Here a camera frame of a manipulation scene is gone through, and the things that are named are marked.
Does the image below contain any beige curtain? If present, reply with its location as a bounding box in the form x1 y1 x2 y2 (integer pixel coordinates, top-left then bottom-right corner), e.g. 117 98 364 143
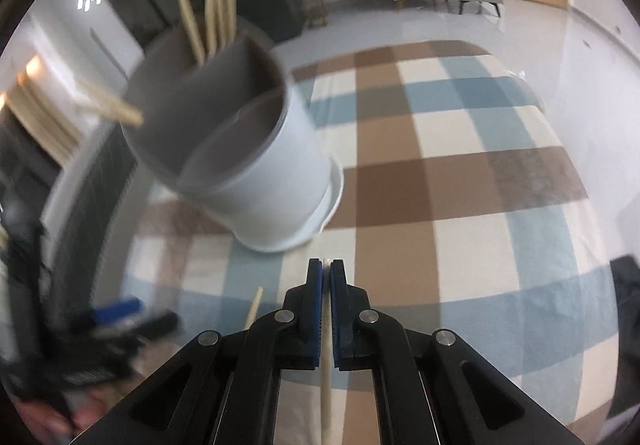
0 69 85 167

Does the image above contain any wooden chopstick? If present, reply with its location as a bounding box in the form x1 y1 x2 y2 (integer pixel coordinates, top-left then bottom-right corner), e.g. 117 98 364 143
205 0 219 57
178 0 207 66
243 287 265 330
75 85 142 127
223 0 237 46
80 78 145 118
214 0 227 51

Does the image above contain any plaid tablecloth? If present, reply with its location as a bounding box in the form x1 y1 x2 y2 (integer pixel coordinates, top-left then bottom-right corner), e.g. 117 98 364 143
120 40 619 445

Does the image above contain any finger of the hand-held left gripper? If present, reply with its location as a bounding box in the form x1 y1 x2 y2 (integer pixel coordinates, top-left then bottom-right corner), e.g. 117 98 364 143
129 311 179 342
91 296 144 327

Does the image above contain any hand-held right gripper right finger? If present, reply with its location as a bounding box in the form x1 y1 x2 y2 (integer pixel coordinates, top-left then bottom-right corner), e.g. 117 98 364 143
329 259 586 445

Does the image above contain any person's left hand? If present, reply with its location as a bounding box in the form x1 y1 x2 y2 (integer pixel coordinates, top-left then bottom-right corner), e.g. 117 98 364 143
10 392 83 442

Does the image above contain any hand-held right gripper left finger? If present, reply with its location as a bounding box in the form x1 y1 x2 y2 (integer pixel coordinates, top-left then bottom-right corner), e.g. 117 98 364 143
70 257 325 445

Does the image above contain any grey quilted mattress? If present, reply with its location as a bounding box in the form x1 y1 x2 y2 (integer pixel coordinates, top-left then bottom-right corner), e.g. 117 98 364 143
42 125 148 326

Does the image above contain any white plastic bag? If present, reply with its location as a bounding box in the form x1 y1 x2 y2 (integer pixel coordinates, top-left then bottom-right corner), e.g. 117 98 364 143
504 69 545 110

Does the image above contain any grey white utensil holder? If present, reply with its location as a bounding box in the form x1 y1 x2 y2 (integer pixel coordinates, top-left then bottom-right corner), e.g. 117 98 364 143
120 15 346 254

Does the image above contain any white wardrobe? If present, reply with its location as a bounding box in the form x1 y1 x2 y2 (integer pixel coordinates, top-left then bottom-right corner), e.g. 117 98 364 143
22 0 147 93

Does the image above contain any black bag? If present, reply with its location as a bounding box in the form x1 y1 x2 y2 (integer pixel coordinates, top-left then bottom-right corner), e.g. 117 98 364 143
609 254 640 418

